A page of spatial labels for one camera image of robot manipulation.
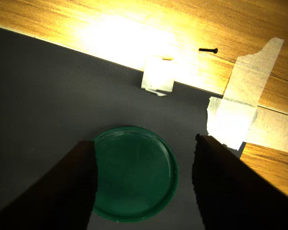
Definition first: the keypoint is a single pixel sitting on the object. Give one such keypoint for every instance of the small white plastic terminal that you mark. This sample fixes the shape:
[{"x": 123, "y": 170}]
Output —
[{"x": 158, "y": 76}]

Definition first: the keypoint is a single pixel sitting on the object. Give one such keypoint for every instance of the round green lid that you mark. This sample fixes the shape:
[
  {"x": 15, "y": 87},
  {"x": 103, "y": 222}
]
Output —
[{"x": 134, "y": 172}]

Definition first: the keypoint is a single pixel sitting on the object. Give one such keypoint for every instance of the white tape strip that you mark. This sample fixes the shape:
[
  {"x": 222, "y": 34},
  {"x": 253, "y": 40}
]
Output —
[
  {"x": 256, "y": 72},
  {"x": 276, "y": 129}
]

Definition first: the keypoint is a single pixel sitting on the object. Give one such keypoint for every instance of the dark grey mat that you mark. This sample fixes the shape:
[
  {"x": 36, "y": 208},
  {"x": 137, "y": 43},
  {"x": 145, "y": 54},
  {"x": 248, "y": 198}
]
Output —
[{"x": 50, "y": 95}]

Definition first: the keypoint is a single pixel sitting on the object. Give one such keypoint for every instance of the small black screw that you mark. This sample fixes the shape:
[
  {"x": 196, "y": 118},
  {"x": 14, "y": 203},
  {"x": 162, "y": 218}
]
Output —
[{"x": 207, "y": 50}]

